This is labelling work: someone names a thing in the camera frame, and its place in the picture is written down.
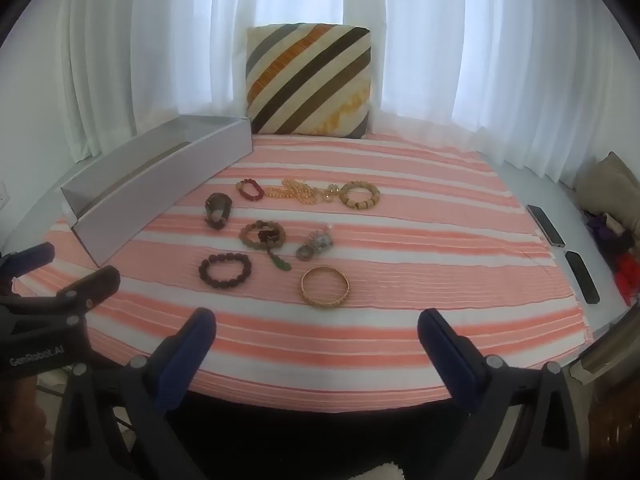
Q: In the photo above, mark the silver jewelry piece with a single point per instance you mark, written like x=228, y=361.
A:
x=315, y=245

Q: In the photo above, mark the black phone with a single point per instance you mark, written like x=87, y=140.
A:
x=582, y=277
x=546, y=225

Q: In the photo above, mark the beige cushion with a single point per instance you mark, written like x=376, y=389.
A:
x=612, y=180

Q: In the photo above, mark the striped brown orange pillow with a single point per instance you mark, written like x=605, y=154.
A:
x=305, y=80

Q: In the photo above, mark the gold bangle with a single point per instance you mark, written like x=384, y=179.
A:
x=325, y=303

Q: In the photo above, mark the pink white striped blanket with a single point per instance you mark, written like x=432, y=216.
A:
x=400, y=260

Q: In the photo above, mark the metal rail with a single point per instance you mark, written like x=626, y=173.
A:
x=600, y=355

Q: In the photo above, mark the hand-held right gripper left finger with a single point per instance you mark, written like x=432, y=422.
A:
x=192, y=350

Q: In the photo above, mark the red cloth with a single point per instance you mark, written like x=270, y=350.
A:
x=630, y=272

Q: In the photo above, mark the dark purple cloth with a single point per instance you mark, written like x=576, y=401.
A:
x=607, y=235

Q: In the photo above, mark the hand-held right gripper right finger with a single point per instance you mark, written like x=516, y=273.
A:
x=447, y=355

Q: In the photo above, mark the white jewellery box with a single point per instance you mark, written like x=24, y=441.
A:
x=150, y=195

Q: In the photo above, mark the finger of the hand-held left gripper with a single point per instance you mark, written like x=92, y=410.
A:
x=30, y=256
x=92, y=285

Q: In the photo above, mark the person's left hand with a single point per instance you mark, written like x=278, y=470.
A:
x=17, y=405

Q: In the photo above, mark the white sheer curtain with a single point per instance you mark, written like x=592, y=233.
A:
x=175, y=35
x=475, y=35

